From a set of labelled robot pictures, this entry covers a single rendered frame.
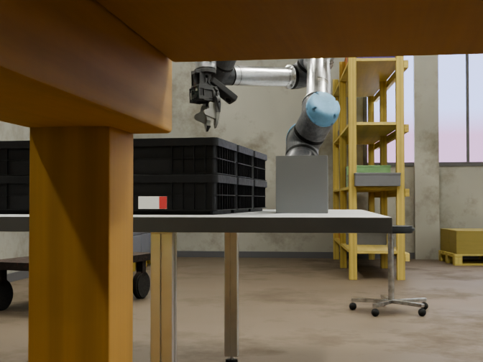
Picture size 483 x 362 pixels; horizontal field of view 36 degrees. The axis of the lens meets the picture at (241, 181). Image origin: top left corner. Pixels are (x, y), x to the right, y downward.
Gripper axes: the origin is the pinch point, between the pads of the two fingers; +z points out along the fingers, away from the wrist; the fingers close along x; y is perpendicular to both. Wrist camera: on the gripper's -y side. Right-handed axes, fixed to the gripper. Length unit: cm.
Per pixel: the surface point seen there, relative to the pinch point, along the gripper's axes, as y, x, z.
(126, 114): 99, 151, 42
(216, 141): 19.0, 34.2, 13.8
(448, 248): -556, -400, 7
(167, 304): 39, 40, 61
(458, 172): -603, -416, -92
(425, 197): -567, -439, -60
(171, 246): 39, 43, 46
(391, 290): -223, -151, 57
